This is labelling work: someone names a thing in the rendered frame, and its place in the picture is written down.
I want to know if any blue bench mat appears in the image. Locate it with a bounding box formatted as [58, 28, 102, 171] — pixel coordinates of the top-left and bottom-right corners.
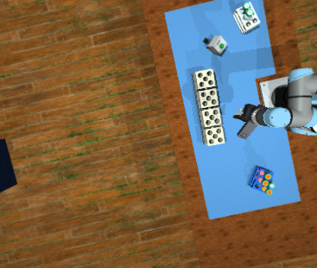
[164, 0, 301, 220]

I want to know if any white bucket adapter with holes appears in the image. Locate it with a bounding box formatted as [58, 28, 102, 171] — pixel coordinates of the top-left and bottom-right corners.
[202, 125, 225, 146]
[196, 88, 219, 108]
[193, 69, 215, 91]
[200, 107, 222, 127]

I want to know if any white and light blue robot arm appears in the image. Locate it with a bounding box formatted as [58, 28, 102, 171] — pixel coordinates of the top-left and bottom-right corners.
[237, 67, 317, 140]

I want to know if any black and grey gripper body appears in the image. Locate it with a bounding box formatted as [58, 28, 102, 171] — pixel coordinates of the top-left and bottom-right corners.
[240, 104, 268, 124]

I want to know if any blue tube rack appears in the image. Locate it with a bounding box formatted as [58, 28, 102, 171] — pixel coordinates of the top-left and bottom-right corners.
[248, 166, 274, 192]

